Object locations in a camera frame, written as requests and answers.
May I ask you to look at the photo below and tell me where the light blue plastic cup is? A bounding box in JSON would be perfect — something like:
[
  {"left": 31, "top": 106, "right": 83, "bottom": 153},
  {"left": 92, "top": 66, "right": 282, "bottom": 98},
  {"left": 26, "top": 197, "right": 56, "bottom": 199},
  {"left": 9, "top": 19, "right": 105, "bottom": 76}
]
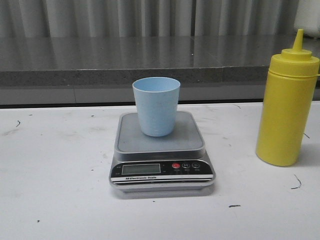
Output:
[{"left": 132, "top": 77, "right": 181, "bottom": 137}]

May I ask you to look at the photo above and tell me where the yellow squeeze bottle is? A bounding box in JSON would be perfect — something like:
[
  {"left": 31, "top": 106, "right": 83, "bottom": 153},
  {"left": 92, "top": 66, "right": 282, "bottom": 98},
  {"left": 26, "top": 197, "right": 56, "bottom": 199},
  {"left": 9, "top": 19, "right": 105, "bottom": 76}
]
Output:
[{"left": 255, "top": 28, "right": 320, "bottom": 167}]

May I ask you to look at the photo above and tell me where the silver electronic kitchen scale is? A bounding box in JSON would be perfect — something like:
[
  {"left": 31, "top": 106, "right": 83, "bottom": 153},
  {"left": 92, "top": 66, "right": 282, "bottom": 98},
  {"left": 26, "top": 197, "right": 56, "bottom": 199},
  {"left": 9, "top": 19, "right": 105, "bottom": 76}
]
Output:
[{"left": 109, "top": 111, "right": 216, "bottom": 193}]

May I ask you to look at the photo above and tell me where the white container in background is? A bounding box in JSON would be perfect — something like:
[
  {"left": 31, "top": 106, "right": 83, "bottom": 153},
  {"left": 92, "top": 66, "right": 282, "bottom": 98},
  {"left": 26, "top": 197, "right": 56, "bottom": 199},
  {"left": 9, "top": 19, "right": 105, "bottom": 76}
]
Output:
[{"left": 293, "top": 0, "right": 320, "bottom": 39}]

